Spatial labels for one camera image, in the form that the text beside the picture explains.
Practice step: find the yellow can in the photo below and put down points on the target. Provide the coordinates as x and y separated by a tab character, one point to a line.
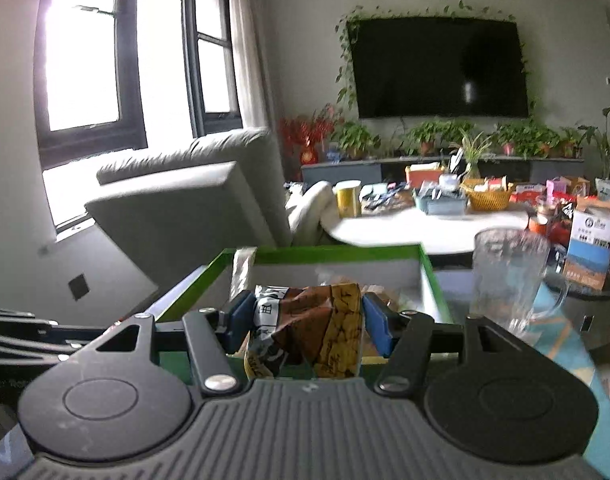
348	200

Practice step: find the grey armchair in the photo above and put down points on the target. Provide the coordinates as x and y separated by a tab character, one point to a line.
185	220

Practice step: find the spider plant in vase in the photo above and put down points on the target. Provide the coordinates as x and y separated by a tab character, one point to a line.
472	152

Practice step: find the grey plastic tray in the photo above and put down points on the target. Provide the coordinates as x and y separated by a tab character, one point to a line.
440	205

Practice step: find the beige curtain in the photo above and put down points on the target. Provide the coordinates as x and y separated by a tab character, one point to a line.
250	50

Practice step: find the orange box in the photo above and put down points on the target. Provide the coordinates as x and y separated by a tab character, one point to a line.
425	176

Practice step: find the orange jar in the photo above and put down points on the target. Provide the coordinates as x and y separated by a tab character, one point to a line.
540	224

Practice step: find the black wall socket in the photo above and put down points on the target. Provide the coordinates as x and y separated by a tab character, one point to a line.
78	286

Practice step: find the red flower bouquet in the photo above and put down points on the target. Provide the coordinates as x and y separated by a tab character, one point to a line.
305	135

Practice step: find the pink carton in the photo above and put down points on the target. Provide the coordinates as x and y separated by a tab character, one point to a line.
557	189

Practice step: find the white and blue carton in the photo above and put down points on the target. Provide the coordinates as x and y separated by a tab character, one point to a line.
590	240

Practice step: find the round white table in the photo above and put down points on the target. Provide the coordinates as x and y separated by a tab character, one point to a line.
410	230

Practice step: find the brown and yellow snack packet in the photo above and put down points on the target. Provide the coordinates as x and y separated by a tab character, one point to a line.
310	330

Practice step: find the green potted plant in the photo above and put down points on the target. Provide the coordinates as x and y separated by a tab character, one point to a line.
525	137
570	140
427	135
460	127
355	137

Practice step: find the tall leafy potted plant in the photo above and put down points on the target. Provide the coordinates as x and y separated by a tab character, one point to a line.
607	145

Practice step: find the wide black framed window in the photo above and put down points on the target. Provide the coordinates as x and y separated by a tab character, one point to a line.
130	125

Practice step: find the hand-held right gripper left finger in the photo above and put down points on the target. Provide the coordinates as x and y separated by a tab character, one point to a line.
240	322

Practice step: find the yellow wicker basket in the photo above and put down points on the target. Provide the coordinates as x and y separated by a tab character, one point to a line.
487	199

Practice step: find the green cardboard box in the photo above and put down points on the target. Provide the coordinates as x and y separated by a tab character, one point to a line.
335	255

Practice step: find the clear glass mug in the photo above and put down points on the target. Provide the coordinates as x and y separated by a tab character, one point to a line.
505	280

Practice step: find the black flat screen television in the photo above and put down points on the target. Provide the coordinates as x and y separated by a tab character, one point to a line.
435	67

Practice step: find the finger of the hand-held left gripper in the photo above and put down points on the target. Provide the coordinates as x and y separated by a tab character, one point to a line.
25	347
10	320

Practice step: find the dark round side table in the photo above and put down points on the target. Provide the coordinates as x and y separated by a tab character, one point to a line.
600	320

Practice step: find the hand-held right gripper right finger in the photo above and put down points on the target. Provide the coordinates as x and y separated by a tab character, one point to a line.
380	327

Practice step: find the narrow black framed window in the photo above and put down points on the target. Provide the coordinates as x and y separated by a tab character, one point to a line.
190	60

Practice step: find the green vine garland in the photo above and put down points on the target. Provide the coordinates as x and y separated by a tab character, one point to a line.
344	70

